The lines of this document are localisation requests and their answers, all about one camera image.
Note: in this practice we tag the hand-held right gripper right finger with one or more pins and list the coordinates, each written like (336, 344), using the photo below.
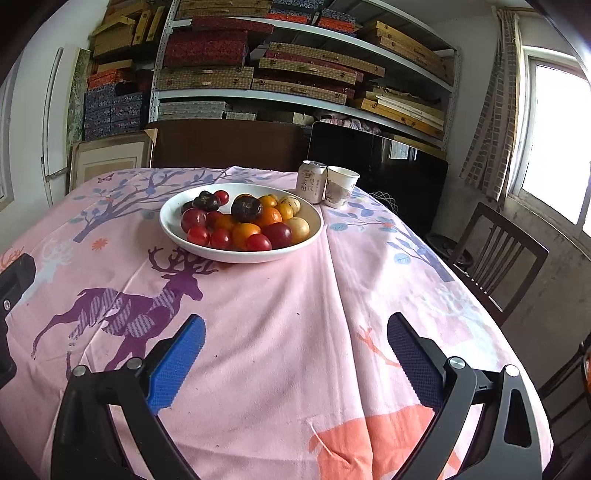
(413, 364)

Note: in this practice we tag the black monitor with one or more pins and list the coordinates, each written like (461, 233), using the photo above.
(369, 157)

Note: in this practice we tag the wooden picture frame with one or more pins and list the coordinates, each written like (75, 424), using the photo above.
(106, 161)

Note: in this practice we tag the stack of woven flat boxes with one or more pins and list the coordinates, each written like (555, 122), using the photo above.
(207, 46)

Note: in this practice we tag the green marbled board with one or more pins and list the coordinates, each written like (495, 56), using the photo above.
(78, 101)

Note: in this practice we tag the window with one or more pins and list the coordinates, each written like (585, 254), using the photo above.
(554, 138)

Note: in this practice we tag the brick pattern curtain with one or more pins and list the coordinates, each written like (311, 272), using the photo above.
(494, 115)

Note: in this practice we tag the white plate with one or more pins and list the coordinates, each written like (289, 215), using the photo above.
(240, 256)

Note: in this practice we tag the brown wooden board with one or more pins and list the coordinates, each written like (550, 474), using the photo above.
(221, 143)

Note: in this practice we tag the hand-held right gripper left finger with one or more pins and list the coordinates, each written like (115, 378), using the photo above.
(178, 364)

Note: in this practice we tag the white board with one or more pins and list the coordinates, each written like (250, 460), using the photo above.
(55, 138)

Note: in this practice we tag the black round stool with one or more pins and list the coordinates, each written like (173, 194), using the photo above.
(443, 244)

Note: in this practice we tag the pile of mixed fruit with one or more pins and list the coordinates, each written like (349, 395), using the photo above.
(193, 219)

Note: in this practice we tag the dark wooden chair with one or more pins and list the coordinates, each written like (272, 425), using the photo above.
(568, 383)
(517, 235)

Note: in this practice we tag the stack of blue floral boxes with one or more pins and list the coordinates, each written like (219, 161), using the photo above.
(111, 110)

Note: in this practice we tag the stack of tan boxes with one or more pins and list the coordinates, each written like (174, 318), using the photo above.
(113, 41)

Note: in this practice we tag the white metal shelf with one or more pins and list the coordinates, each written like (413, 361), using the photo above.
(159, 69)

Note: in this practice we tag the pink printed tablecloth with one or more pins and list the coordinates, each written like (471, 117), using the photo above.
(277, 323)

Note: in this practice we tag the white paper cup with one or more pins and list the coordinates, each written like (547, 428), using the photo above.
(339, 189)

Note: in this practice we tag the beige drink can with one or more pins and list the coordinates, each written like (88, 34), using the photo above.
(309, 184)

